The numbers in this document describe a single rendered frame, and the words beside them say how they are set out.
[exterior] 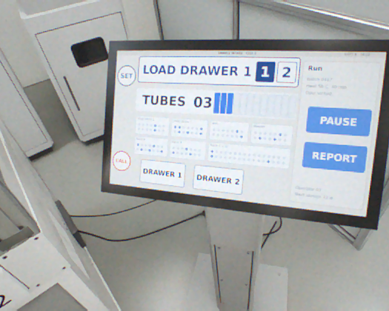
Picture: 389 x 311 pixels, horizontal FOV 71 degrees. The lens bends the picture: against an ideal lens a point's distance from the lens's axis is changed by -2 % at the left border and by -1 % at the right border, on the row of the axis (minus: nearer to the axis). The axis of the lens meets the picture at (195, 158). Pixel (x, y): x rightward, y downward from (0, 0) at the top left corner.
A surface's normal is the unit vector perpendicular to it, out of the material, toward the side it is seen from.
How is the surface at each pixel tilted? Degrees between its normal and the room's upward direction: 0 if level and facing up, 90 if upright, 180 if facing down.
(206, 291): 5
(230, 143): 50
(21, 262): 90
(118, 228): 0
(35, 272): 90
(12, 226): 90
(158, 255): 0
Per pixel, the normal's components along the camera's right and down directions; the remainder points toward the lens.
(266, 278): -0.07, -0.78
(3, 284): 0.62, 0.49
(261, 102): -0.25, 0.06
